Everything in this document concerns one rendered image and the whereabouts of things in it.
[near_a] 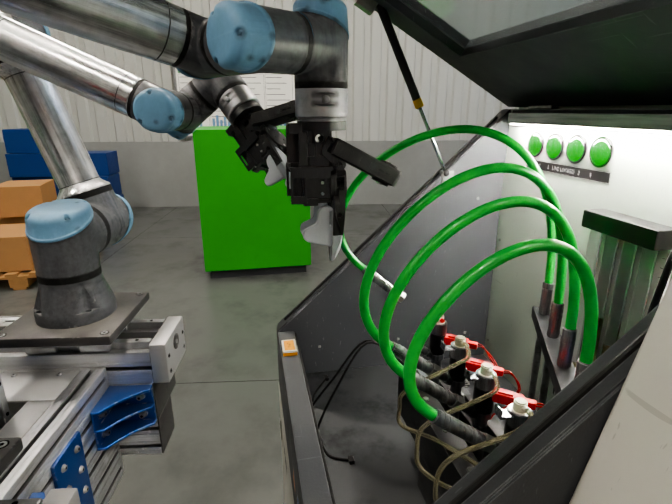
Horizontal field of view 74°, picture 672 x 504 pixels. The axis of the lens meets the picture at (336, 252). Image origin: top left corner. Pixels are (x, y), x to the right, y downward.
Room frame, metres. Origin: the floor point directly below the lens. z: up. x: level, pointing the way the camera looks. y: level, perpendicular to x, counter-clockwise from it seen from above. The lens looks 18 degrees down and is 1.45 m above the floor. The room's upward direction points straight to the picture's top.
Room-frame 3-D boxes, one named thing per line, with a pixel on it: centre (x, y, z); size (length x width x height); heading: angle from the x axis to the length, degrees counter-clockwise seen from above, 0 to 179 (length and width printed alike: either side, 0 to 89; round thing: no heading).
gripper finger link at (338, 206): (0.65, 0.00, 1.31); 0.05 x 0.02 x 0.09; 11
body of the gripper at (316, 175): (0.67, 0.03, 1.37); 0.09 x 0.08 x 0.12; 101
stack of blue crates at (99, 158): (6.17, 3.69, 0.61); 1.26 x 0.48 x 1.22; 93
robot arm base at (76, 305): (0.86, 0.55, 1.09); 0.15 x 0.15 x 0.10
